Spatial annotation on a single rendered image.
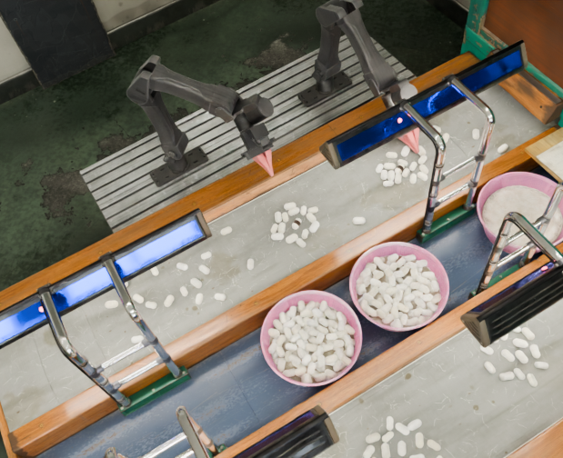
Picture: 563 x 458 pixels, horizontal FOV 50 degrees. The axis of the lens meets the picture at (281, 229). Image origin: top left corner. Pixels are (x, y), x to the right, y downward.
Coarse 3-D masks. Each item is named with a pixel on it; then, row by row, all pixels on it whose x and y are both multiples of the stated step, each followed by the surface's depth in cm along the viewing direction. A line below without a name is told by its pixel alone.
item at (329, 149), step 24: (504, 48) 160; (480, 72) 158; (504, 72) 161; (432, 96) 155; (456, 96) 158; (384, 120) 152; (408, 120) 155; (336, 144) 149; (360, 144) 152; (336, 168) 152
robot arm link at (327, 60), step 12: (336, 0) 182; (336, 24) 187; (324, 36) 193; (336, 36) 191; (324, 48) 197; (336, 48) 197; (324, 60) 201; (336, 60) 202; (324, 72) 205; (336, 72) 208
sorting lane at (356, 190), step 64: (448, 128) 195; (512, 128) 192; (320, 192) 186; (384, 192) 184; (192, 256) 179; (256, 256) 176; (320, 256) 174; (64, 320) 172; (128, 320) 170; (192, 320) 168; (0, 384) 163; (64, 384) 161
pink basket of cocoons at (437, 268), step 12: (372, 252) 171; (384, 252) 173; (408, 252) 172; (420, 252) 170; (360, 264) 170; (432, 264) 169; (444, 276) 164; (444, 288) 164; (444, 300) 161; (360, 312) 161; (420, 324) 157
